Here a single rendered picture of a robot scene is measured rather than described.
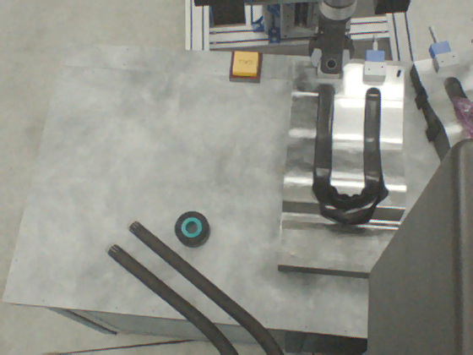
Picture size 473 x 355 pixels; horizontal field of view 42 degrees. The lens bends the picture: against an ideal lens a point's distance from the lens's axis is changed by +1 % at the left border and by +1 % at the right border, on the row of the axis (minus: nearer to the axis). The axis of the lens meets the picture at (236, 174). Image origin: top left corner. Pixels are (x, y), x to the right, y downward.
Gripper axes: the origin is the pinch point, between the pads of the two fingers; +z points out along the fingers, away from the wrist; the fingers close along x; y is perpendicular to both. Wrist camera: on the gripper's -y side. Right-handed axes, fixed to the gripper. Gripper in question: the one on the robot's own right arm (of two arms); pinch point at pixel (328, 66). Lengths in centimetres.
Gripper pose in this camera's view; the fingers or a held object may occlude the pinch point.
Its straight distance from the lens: 149.6
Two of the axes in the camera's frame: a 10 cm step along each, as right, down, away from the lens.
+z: 0.7, 3.6, 9.3
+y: 1.1, -9.3, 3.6
